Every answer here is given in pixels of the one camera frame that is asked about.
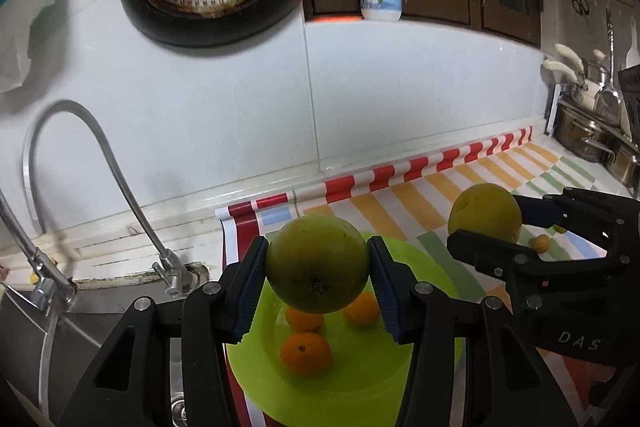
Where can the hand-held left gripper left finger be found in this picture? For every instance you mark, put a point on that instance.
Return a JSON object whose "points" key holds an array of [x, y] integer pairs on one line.
{"points": [[250, 292]]}

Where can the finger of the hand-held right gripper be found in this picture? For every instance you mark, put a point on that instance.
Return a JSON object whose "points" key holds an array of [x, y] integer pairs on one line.
{"points": [[485, 252], [537, 212]]}

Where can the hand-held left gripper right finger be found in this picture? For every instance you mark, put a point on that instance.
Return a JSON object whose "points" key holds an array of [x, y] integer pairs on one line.
{"points": [[387, 292]]}

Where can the orange mandarin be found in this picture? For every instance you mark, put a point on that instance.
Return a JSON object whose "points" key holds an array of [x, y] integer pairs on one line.
{"points": [[302, 319], [361, 309], [306, 353]]}

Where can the yellow apple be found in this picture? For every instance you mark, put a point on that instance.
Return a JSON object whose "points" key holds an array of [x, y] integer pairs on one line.
{"points": [[482, 212]]}

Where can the green apple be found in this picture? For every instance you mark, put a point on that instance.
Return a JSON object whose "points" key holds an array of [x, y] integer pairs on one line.
{"points": [[317, 262]]}

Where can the green plate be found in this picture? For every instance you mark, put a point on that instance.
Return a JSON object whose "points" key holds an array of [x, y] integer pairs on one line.
{"points": [[350, 357]]}

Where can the small brown longan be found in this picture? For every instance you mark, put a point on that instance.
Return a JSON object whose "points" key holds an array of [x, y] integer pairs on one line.
{"points": [[540, 244]]}

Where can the stainless steel pot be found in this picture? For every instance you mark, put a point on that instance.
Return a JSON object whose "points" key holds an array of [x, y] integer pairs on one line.
{"points": [[582, 134], [625, 164]]}

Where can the striped colourful tablecloth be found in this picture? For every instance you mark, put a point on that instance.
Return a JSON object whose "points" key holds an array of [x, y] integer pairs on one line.
{"points": [[400, 202]]}

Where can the metal dish rack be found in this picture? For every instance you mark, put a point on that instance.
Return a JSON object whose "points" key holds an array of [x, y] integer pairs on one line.
{"points": [[554, 112]]}

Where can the slim gooseneck faucet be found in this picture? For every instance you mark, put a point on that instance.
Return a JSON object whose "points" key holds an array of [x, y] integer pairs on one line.
{"points": [[135, 207]]}

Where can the large chrome faucet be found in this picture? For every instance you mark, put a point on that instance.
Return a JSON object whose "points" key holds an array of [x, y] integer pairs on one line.
{"points": [[42, 282]]}

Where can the black scissors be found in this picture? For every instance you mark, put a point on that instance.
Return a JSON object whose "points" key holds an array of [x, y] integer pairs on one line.
{"points": [[581, 6]]}

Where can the stainless steel sink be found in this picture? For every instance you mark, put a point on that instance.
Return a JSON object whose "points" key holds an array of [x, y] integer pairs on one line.
{"points": [[30, 357]]}

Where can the clear plastic bag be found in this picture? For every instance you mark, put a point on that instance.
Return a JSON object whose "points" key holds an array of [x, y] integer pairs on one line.
{"points": [[30, 42]]}

